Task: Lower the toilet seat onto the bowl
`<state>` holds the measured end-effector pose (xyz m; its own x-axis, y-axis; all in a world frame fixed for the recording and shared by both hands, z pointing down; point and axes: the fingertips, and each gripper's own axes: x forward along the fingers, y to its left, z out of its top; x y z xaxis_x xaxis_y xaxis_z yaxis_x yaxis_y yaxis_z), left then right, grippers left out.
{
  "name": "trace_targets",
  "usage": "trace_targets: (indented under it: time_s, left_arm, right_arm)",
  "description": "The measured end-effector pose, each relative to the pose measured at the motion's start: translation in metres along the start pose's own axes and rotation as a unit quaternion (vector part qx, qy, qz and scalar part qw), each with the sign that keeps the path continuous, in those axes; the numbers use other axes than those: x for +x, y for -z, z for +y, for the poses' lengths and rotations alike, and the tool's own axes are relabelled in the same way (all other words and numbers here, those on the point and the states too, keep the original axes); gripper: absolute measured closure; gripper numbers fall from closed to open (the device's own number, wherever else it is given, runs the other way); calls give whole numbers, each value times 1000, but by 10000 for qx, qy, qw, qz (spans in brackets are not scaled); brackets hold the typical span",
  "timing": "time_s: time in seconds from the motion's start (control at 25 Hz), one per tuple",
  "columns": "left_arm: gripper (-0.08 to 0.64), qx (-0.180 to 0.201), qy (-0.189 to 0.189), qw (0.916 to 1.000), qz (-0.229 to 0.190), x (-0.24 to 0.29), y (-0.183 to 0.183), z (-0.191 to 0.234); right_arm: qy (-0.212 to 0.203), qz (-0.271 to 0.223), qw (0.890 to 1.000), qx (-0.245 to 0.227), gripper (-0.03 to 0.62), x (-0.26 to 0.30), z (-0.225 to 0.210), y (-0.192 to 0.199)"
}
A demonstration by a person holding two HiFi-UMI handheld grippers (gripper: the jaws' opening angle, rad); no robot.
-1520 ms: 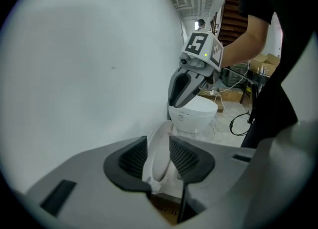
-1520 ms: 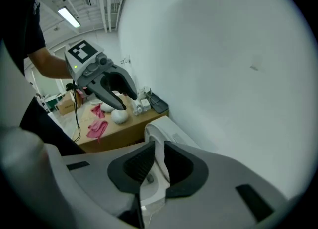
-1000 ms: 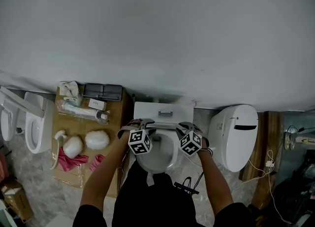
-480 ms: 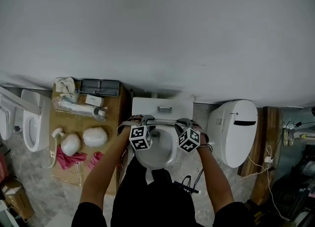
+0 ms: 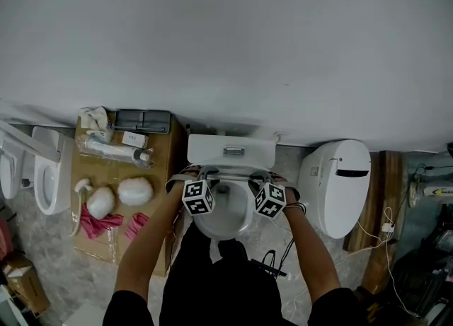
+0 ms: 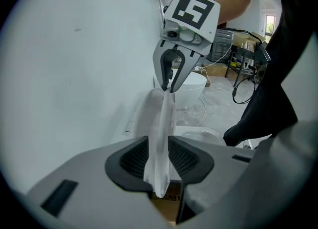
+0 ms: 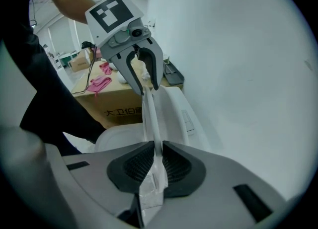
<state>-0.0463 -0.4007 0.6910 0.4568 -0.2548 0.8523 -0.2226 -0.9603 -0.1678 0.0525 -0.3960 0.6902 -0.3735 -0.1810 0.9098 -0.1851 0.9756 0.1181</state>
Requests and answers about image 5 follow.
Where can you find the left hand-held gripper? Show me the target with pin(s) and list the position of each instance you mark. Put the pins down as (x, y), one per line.
(198, 197)

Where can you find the brown wooden plank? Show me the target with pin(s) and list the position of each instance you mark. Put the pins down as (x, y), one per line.
(387, 190)

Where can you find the white toilet seat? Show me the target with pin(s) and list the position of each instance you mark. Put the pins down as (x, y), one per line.
(230, 175)

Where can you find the person's right hand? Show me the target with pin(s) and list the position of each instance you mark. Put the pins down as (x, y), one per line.
(283, 180)

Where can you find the black wrist band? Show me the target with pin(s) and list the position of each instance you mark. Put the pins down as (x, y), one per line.
(297, 206)

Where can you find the white open toilet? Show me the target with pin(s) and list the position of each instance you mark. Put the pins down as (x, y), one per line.
(53, 176)

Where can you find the person's black clothing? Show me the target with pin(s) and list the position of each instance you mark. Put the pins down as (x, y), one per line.
(226, 289)

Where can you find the person's left forearm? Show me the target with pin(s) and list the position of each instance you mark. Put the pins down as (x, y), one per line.
(155, 239)

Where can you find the white toilet with raised lid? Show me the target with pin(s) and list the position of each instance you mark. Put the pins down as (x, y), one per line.
(10, 165)

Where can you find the chrome flush button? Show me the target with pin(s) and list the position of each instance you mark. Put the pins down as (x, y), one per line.
(234, 150)

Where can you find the black plastic tray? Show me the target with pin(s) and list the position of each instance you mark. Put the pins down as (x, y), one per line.
(141, 119)

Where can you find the white toilet tank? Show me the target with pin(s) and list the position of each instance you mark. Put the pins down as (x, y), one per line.
(212, 149)

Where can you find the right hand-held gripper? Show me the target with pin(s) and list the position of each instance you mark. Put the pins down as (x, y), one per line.
(270, 200)

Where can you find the white wrapped bundle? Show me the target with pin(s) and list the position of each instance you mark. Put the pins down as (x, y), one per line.
(135, 191)
(101, 202)

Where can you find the white tube in plastic bag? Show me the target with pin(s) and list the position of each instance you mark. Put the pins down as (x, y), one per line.
(109, 149)

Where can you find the pink cloth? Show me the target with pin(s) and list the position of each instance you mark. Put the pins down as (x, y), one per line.
(95, 225)
(136, 225)

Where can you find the small white box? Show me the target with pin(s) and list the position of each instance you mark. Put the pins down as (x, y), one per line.
(134, 139)

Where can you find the person's left hand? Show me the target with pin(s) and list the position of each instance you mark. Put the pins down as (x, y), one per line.
(193, 170)

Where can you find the white smart toilet closed lid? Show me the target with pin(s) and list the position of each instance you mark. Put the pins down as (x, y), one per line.
(339, 197)

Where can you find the small cardboard box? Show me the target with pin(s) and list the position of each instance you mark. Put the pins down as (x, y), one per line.
(28, 285)

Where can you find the white bottle yellow label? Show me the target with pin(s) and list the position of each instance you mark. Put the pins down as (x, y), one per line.
(433, 192)

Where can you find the person's right forearm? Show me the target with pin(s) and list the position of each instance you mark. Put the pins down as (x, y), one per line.
(308, 243)

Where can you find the white crumpled cloth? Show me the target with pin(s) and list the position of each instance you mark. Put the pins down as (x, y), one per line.
(92, 117)

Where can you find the large cardboard box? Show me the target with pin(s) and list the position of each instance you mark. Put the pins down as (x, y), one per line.
(166, 162)

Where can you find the white toilet bowl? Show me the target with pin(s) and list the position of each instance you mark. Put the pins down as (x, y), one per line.
(226, 222)

